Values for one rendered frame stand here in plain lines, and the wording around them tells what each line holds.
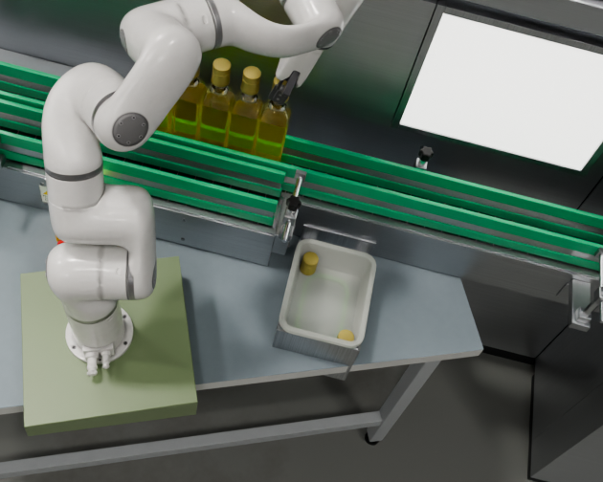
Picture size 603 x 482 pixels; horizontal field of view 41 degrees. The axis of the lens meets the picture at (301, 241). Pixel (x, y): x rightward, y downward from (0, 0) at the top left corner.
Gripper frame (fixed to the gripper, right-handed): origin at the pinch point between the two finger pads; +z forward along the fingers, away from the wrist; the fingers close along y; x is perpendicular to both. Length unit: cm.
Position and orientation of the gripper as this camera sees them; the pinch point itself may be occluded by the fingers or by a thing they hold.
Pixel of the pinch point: (281, 84)
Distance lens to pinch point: 153.9
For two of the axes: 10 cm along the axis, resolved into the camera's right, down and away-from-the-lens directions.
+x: 9.0, 3.7, 2.4
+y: -1.9, 8.2, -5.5
